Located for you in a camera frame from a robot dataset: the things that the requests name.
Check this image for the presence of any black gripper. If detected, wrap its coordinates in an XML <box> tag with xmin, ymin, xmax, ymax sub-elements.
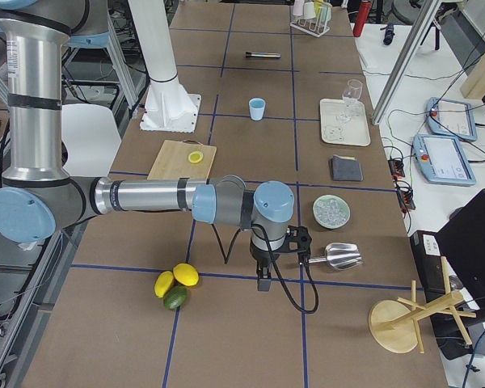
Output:
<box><xmin>250</xmin><ymin>244</ymin><xmax>280</xmax><ymax>292</ymax></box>

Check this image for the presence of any yellow lemon slice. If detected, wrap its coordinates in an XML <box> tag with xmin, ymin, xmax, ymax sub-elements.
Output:
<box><xmin>188</xmin><ymin>150</ymin><xmax>204</xmax><ymax>164</ymax></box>

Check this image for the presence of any metal muddler stick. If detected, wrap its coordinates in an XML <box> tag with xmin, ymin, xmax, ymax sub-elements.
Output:
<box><xmin>245</xmin><ymin>51</ymin><xmax>281</xmax><ymax>60</ymax></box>

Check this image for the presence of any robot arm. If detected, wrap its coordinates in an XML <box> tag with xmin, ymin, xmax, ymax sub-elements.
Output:
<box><xmin>0</xmin><ymin>1</ymin><xmax>296</xmax><ymax>291</ymax></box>

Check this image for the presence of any light blue cup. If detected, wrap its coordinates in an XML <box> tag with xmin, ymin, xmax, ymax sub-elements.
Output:
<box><xmin>248</xmin><ymin>97</ymin><xmax>266</xmax><ymax>121</ymax></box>

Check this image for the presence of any mint green plastic cup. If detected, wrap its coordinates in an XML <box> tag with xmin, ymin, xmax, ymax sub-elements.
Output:
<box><xmin>319</xmin><ymin>3</ymin><xmax>332</xmax><ymax>25</ymax></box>

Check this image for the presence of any cream white plastic cup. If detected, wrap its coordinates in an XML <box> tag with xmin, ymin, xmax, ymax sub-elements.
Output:
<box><xmin>302</xmin><ymin>1</ymin><xmax>316</xmax><ymax>19</ymax></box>

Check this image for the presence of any pink plastic cup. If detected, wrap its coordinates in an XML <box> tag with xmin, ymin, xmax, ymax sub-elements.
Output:
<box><xmin>293</xmin><ymin>0</ymin><xmax>305</xmax><ymax>17</ymax></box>

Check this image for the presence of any yellow plastic cup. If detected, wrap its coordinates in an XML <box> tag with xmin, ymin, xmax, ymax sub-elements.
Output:
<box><xmin>314</xmin><ymin>0</ymin><xmax>323</xmax><ymax>15</ymax></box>

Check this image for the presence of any metal ice scoop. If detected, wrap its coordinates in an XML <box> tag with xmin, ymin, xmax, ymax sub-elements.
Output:
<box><xmin>308</xmin><ymin>242</ymin><xmax>364</xmax><ymax>271</ymax></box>

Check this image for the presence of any green lime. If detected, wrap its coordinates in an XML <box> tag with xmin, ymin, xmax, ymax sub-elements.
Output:
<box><xmin>163</xmin><ymin>285</ymin><xmax>188</xmax><ymax>310</ymax></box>

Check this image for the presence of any green bowl with ice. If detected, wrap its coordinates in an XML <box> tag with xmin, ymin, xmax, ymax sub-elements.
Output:
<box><xmin>312</xmin><ymin>195</ymin><xmax>351</xmax><ymax>229</ymax></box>

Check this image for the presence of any grey folded cloth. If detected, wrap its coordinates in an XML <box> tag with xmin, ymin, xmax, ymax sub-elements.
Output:
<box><xmin>328</xmin><ymin>154</ymin><xmax>364</xmax><ymax>182</ymax></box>

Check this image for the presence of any wooden mug tree stand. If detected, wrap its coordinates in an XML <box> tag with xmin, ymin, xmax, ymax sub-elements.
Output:
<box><xmin>368</xmin><ymin>256</ymin><xmax>476</xmax><ymax>353</ymax></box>

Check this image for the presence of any wooden cutting board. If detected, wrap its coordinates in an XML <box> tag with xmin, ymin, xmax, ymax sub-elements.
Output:
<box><xmin>147</xmin><ymin>140</ymin><xmax>217</xmax><ymax>179</ymax></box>

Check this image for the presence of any beige bear tray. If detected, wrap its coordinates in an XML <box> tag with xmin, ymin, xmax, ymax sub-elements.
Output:
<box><xmin>319</xmin><ymin>99</ymin><xmax>371</xmax><ymax>146</ymax></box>

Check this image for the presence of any clear wine glass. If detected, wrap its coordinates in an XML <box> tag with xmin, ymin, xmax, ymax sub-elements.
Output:
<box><xmin>342</xmin><ymin>79</ymin><xmax>363</xmax><ymax>117</ymax></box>

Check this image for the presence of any black computer monitor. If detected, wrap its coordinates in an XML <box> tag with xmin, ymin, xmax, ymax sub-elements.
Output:
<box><xmin>436</xmin><ymin>188</ymin><xmax>485</xmax><ymax>312</ymax></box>

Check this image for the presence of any near teach pendant tablet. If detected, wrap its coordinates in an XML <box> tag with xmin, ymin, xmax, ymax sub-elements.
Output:
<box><xmin>413</xmin><ymin>134</ymin><xmax>476</xmax><ymax>187</ymax></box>

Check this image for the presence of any teach pendant tablet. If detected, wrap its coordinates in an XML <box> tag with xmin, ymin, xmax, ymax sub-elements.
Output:
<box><xmin>426</xmin><ymin>97</ymin><xmax>478</xmax><ymax>141</ymax></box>
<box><xmin>413</xmin><ymin>134</ymin><xmax>476</xmax><ymax>187</ymax></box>

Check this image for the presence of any white chair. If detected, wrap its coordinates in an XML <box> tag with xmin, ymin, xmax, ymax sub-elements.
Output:
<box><xmin>61</xmin><ymin>103</ymin><xmax>121</xmax><ymax>177</ymax></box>

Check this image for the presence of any far teach pendant tablet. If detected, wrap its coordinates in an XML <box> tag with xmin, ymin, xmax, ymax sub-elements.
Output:
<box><xmin>426</xmin><ymin>97</ymin><xmax>478</xmax><ymax>141</ymax></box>

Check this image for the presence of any black folded umbrella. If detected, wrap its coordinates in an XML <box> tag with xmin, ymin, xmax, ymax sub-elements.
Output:
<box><xmin>383</xmin><ymin>23</ymin><xmax>394</xmax><ymax>46</ymax></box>

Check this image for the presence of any red cylinder bottle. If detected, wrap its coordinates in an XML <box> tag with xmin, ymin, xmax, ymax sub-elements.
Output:
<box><xmin>352</xmin><ymin>0</ymin><xmax>372</xmax><ymax>37</ymax></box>

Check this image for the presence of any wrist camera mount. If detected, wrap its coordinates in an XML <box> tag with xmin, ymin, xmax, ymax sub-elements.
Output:
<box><xmin>280</xmin><ymin>226</ymin><xmax>312</xmax><ymax>266</ymax></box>

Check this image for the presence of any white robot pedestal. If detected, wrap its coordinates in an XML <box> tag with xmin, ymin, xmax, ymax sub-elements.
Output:
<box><xmin>129</xmin><ymin>1</ymin><xmax>201</xmax><ymax>133</ymax></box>

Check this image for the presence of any white wire cup rack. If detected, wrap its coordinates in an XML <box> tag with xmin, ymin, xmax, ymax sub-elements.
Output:
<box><xmin>290</xmin><ymin>12</ymin><xmax>330</xmax><ymax>37</ymax></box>

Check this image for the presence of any aluminium frame post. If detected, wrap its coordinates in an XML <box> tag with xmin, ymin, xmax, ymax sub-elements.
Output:
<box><xmin>371</xmin><ymin>0</ymin><xmax>452</xmax><ymax>125</ymax></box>

